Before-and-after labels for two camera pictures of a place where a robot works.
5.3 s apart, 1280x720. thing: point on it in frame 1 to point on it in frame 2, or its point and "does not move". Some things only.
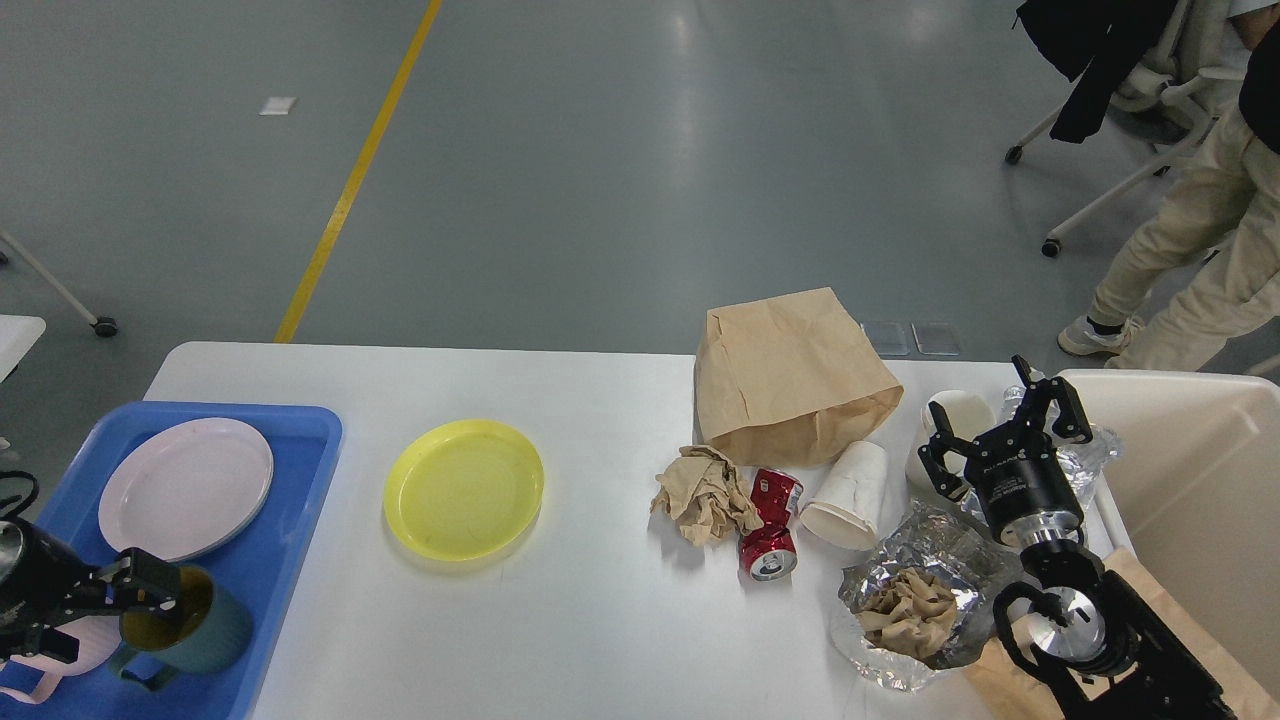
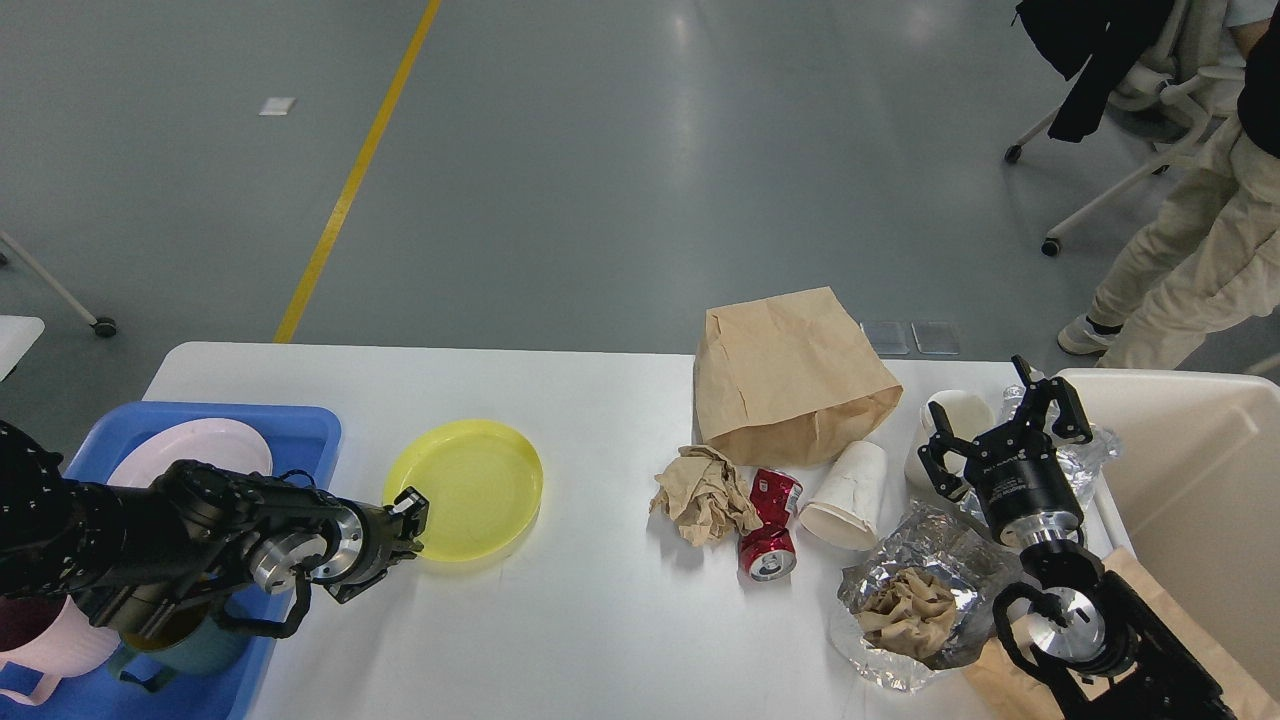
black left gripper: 43,584 to 367,540
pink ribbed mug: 98,638 does not move
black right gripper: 1023,486 does not move
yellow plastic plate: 464,490 does not move
